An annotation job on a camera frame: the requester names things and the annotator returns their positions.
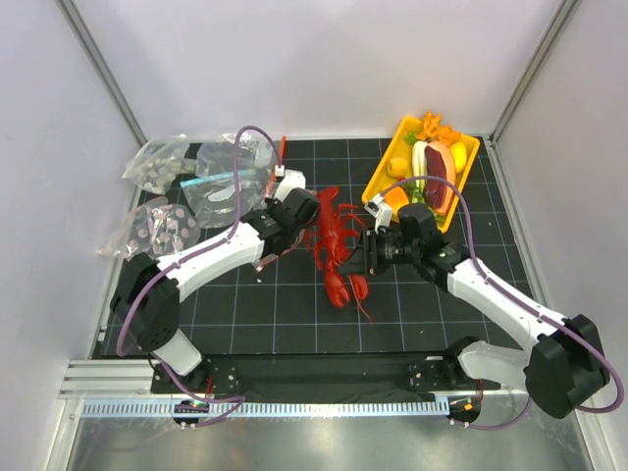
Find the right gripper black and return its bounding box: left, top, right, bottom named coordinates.
left=340, top=226, right=421, bottom=276

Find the red toy lobster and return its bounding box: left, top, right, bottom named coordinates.
left=303, top=186, right=373, bottom=322

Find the clear bag orange zipper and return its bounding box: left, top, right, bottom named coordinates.
left=254, top=185, right=315, bottom=271
left=266, top=135, right=287, bottom=180

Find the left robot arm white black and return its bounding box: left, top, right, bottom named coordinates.
left=110, top=188, right=320, bottom=393

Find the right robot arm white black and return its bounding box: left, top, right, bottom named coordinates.
left=340, top=199, right=611, bottom=419

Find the clear bag blue zipper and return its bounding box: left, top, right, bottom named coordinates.
left=181, top=131, right=274, bottom=230

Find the bag of pink discs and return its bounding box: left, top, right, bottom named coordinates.
left=98, top=196, right=201, bottom=260

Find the bag of white pieces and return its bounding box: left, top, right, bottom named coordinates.
left=122, top=133, right=197, bottom=195

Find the black grid mat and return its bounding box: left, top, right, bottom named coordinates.
left=180, top=136, right=532, bottom=354

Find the toy green onion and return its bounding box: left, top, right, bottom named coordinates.
left=410, top=140, right=428, bottom=203

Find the toy meat slab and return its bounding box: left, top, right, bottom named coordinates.
left=420, top=140, right=456, bottom=216

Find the yellow plastic tray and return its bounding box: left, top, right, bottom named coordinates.
left=361, top=116, right=480, bottom=233

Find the yellow toy lemon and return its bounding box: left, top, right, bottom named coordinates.
left=449, top=141, right=468, bottom=175

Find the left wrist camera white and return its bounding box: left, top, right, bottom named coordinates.
left=272, top=170, right=306, bottom=201

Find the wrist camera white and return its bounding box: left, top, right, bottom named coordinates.
left=272, top=170, right=306, bottom=201
left=364, top=194, right=393, bottom=232

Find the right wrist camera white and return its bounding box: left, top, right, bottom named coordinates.
left=364, top=194, right=393, bottom=232

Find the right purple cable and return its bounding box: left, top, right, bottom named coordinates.
left=375, top=176, right=612, bottom=432

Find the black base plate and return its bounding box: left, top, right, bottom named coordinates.
left=182, top=351, right=500, bottom=404

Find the slotted cable duct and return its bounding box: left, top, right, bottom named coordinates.
left=81, top=396, right=449, bottom=419

